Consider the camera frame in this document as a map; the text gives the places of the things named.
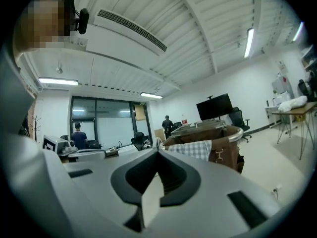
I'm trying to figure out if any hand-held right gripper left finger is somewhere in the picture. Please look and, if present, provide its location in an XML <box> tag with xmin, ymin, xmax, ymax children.
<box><xmin>61</xmin><ymin>148</ymin><xmax>159</xmax><ymax>238</ymax></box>

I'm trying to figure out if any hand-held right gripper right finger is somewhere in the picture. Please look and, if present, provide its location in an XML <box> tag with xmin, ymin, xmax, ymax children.
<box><xmin>141</xmin><ymin>149</ymin><xmax>286</xmax><ymax>238</ymax></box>

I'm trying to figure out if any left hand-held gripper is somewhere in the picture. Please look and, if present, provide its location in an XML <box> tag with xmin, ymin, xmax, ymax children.
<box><xmin>42</xmin><ymin>135</ymin><xmax>106</xmax><ymax>159</ymax></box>

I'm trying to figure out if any checkered grey cloth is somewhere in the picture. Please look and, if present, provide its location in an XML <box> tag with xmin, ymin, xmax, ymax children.
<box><xmin>170</xmin><ymin>139</ymin><xmax>213</xmax><ymax>162</ymax></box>

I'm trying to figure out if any brown laundry hamper bag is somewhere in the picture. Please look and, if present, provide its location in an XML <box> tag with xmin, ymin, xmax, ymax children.
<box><xmin>162</xmin><ymin>124</ymin><xmax>245</xmax><ymax>175</ymax></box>

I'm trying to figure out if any black office chair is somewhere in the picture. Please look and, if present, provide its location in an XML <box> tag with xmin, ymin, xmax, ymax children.
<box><xmin>298</xmin><ymin>70</ymin><xmax>317</xmax><ymax>103</ymax></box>
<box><xmin>228</xmin><ymin>107</ymin><xmax>253</xmax><ymax>143</ymax></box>
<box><xmin>130</xmin><ymin>131</ymin><xmax>153</xmax><ymax>152</ymax></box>

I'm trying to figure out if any dark coat rack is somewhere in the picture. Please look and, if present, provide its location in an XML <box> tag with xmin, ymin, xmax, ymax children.
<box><xmin>29</xmin><ymin>115</ymin><xmax>42</xmax><ymax>143</ymax></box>

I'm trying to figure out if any brown cardboard sheet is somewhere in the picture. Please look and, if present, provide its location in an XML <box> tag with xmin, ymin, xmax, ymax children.
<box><xmin>134</xmin><ymin>104</ymin><xmax>146</xmax><ymax>121</ymax></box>
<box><xmin>154</xmin><ymin>128</ymin><xmax>167</xmax><ymax>142</ymax></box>

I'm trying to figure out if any ceiling tube light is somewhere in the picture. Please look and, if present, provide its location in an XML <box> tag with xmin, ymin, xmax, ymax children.
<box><xmin>38</xmin><ymin>76</ymin><xmax>79</xmax><ymax>87</ymax></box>
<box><xmin>140</xmin><ymin>91</ymin><xmax>163</xmax><ymax>100</ymax></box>
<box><xmin>293</xmin><ymin>21</ymin><xmax>305</xmax><ymax>42</ymax></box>
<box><xmin>243</xmin><ymin>27</ymin><xmax>255</xmax><ymax>59</ymax></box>

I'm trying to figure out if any black television screen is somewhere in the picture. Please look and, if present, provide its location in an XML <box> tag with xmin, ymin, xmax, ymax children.
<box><xmin>196</xmin><ymin>93</ymin><xmax>234</xmax><ymax>121</ymax></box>

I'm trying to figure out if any white desk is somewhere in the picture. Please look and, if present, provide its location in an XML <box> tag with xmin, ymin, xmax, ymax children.
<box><xmin>264</xmin><ymin>102</ymin><xmax>298</xmax><ymax>129</ymax></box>

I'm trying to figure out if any white ceiling air vent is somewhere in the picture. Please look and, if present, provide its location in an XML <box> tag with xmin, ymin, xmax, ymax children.
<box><xmin>93</xmin><ymin>8</ymin><xmax>168</xmax><ymax>57</ymax></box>

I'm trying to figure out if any white cloth pile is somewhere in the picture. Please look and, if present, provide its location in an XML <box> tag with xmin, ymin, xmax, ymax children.
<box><xmin>277</xmin><ymin>95</ymin><xmax>309</xmax><ymax>113</ymax></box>

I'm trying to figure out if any wooden hairpin-leg table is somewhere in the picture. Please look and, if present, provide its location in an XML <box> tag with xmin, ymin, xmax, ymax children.
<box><xmin>271</xmin><ymin>101</ymin><xmax>317</xmax><ymax>161</ymax></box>

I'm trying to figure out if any person's head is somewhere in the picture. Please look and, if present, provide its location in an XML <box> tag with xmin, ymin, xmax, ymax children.
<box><xmin>12</xmin><ymin>0</ymin><xmax>76</xmax><ymax>62</ymax></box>

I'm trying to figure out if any grey refrigerator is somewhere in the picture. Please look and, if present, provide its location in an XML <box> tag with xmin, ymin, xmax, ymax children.
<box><xmin>271</xmin><ymin>76</ymin><xmax>295</xmax><ymax>102</ymax></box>

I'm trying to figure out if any black head-worn camera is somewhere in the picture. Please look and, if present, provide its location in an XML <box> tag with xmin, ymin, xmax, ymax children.
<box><xmin>74</xmin><ymin>7</ymin><xmax>91</xmax><ymax>35</ymax></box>

